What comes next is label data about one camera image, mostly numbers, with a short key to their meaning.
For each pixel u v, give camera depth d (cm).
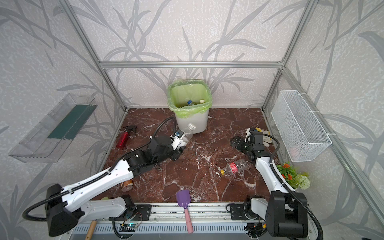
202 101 99
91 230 68
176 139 62
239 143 77
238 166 88
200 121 97
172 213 75
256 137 65
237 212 74
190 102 105
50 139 65
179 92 97
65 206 39
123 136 101
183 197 79
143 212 74
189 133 71
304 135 61
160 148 53
